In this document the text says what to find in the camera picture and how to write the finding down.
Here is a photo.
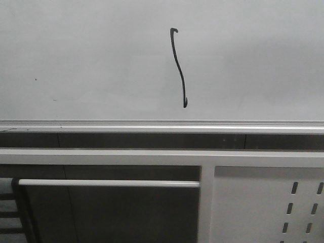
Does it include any white whiteboard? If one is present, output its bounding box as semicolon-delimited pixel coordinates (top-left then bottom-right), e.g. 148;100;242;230
1;1;323;121

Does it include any white perforated metal panel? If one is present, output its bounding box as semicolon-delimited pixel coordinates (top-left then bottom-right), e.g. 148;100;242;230
211;167;323;242

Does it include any white horizontal rod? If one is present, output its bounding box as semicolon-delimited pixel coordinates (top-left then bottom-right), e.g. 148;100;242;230
18;179;200;188

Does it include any black slatted chair back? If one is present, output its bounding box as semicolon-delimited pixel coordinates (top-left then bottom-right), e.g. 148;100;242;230
1;178;41;242

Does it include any white metal stand frame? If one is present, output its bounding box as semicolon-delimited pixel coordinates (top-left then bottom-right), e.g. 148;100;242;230
1;148;323;242

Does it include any aluminium whiteboard tray rail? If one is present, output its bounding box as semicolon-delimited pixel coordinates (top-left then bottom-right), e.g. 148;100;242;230
1;120;323;135

